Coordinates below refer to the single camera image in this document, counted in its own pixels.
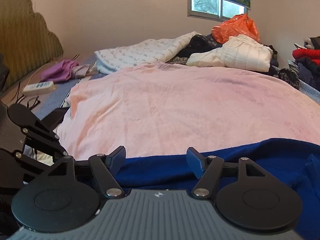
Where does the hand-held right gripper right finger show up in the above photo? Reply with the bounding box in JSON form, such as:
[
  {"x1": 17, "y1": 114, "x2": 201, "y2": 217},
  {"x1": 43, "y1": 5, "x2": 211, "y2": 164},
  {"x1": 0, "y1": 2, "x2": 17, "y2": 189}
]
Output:
[{"x1": 187, "y1": 147, "x2": 267, "y2": 199}]

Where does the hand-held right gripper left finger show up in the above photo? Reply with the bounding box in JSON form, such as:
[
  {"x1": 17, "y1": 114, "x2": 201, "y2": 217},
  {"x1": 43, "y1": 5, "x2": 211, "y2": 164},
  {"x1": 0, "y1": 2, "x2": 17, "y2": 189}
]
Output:
[{"x1": 45, "y1": 145, "x2": 126, "y2": 199}]

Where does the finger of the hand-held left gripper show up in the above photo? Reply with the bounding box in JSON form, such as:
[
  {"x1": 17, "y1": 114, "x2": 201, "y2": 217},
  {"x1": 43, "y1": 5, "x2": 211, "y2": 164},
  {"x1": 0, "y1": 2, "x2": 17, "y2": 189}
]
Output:
[
  {"x1": 14, "y1": 150, "x2": 55, "y2": 183},
  {"x1": 22, "y1": 116, "x2": 69, "y2": 157}
]

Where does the dark patterned clothes heap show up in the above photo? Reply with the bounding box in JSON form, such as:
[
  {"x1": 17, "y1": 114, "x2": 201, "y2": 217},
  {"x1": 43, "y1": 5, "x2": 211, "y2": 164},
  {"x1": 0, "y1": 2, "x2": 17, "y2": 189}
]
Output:
[{"x1": 166, "y1": 34, "x2": 224, "y2": 65}]

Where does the dark clothes pile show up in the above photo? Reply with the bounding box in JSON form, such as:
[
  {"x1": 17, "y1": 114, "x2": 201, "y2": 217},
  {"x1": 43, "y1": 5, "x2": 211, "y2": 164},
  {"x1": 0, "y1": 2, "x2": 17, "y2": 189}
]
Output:
[{"x1": 292, "y1": 36, "x2": 320, "y2": 92}]

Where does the flat black object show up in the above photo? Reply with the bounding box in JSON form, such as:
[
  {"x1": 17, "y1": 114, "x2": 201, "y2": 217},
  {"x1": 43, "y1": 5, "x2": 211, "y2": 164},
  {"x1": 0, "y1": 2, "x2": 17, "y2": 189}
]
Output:
[{"x1": 45, "y1": 107, "x2": 70, "y2": 132}]

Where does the white power strip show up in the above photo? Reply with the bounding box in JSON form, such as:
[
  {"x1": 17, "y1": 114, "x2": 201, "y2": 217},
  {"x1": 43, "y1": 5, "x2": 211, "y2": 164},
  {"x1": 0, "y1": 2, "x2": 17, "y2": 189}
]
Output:
[{"x1": 22, "y1": 81, "x2": 56, "y2": 96}]

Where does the pink blanket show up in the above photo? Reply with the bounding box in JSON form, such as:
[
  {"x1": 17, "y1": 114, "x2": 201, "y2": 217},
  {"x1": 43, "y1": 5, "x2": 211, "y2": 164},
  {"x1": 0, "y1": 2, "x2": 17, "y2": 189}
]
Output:
[{"x1": 55, "y1": 62, "x2": 320, "y2": 161}]

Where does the purple cloth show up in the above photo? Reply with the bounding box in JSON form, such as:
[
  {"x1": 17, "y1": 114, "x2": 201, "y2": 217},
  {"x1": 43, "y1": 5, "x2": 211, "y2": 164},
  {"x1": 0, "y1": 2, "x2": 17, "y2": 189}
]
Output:
[{"x1": 39, "y1": 59, "x2": 87, "y2": 83}]

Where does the olive green headboard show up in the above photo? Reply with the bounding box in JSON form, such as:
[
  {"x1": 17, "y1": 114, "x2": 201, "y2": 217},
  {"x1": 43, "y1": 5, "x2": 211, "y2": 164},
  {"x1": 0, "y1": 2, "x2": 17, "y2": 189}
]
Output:
[{"x1": 0, "y1": 0, "x2": 64, "y2": 90}]

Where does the white patterned quilt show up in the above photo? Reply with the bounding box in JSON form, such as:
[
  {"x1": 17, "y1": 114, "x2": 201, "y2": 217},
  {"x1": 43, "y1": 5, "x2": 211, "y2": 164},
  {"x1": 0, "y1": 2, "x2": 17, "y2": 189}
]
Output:
[{"x1": 94, "y1": 31, "x2": 199, "y2": 75}]

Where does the white puffer jacket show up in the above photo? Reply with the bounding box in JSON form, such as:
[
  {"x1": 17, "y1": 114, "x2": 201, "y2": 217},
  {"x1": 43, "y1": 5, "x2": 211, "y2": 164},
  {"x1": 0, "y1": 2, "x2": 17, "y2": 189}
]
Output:
[{"x1": 186, "y1": 34, "x2": 274, "y2": 72}]

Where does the dark patterned cloth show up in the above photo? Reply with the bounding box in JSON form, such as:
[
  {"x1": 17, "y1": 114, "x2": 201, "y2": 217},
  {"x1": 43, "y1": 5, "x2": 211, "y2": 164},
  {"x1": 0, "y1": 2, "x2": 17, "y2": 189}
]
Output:
[{"x1": 278, "y1": 68, "x2": 301, "y2": 90}]

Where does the orange plastic bag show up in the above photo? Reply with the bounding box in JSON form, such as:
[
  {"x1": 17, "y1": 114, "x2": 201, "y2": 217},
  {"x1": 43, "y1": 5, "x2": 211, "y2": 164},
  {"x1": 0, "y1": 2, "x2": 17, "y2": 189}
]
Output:
[{"x1": 211, "y1": 14, "x2": 261, "y2": 45}]

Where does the red garment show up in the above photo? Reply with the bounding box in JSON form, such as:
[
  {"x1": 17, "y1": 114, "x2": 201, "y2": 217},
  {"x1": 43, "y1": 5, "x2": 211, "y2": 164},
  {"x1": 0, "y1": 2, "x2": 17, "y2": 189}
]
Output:
[{"x1": 292, "y1": 48, "x2": 320, "y2": 61}]

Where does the window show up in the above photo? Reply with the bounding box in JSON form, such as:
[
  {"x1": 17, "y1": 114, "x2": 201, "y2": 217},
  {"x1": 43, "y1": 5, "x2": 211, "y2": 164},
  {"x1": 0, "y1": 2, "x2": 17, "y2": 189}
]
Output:
[{"x1": 188, "y1": 0, "x2": 248, "y2": 22}]

